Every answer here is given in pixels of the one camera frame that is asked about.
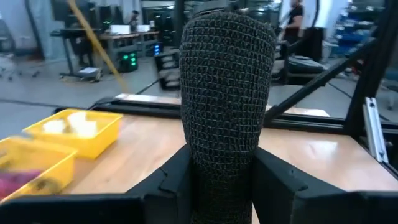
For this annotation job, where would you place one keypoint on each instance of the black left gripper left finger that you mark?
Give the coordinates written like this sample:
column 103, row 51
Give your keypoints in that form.
column 168, row 193

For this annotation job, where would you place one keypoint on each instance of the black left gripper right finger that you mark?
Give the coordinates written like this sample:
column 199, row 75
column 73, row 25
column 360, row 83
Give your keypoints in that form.
column 280, row 193

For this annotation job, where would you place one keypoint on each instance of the black bandage roll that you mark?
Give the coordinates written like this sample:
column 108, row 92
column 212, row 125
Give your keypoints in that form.
column 225, row 93

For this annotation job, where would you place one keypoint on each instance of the pink bandage roll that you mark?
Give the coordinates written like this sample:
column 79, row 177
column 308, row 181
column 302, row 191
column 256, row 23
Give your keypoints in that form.
column 15, row 185

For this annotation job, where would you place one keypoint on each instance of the yellow plastic bin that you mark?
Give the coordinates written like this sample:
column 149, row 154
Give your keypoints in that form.
column 93, row 146
column 46, row 158

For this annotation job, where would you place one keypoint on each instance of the computer tower green lights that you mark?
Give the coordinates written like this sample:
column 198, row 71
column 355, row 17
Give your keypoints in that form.
column 129, row 61

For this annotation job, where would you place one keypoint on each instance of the computer tower blue light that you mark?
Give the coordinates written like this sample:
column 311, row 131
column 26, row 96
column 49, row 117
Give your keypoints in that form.
column 158, row 49

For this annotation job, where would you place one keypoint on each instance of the wooden top desk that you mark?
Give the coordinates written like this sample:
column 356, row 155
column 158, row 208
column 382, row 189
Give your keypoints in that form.
column 124, row 39

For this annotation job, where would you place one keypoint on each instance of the white box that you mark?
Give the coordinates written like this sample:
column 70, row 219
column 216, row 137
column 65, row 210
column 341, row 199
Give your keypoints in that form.
column 143, row 28
column 119, row 29

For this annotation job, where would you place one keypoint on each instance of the person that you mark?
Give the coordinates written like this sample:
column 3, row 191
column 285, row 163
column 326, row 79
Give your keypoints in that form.
column 293, row 21

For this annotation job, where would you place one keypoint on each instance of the black standing desk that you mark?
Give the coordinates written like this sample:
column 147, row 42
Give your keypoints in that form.
column 77, row 46

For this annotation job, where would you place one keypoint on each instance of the shelf with blue bins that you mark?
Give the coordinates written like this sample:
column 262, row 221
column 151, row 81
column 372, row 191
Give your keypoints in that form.
column 357, row 28

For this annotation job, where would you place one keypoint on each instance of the silver aluminium bracket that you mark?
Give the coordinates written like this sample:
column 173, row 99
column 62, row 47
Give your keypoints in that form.
column 374, row 130

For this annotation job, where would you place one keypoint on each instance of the black aluminium table frame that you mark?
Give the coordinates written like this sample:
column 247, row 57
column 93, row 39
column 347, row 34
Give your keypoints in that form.
column 367, row 77

